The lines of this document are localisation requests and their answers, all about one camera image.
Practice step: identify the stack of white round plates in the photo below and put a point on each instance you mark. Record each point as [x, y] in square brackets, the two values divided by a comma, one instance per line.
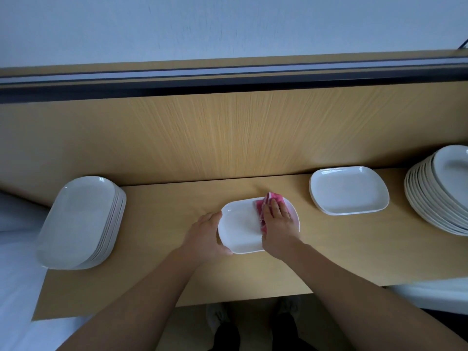
[442, 186]

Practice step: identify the person's right hand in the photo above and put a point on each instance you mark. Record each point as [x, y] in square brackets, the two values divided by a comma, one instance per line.
[279, 231]

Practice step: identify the white bed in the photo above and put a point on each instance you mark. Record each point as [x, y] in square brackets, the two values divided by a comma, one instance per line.
[22, 296]

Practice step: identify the black wall rail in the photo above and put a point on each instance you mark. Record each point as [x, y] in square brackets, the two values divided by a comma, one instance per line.
[219, 87]

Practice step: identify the white glossy rectangular plate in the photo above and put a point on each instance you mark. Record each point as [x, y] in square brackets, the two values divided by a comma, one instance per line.
[238, 226]

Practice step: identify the person's left hand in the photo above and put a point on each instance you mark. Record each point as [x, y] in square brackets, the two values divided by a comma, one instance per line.
[203, 241]

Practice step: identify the grey upholstered headboard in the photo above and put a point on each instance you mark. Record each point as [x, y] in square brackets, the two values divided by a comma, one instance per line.
[18, 214]

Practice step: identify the person's left forearm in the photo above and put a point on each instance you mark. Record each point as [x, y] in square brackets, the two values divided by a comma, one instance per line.
[124, 310]

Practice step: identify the person's right forearm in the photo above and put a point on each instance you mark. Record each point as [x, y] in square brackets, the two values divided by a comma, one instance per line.
[376, 303]

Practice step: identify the pile of white oblong plates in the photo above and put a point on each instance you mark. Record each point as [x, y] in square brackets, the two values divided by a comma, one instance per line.
[73, 223]

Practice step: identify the stack of white rectangular plates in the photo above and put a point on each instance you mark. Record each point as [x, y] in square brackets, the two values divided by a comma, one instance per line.
[349, 190]

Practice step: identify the pink cleaning cloth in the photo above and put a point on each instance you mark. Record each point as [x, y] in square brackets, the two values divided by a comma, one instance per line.
[263, 201]

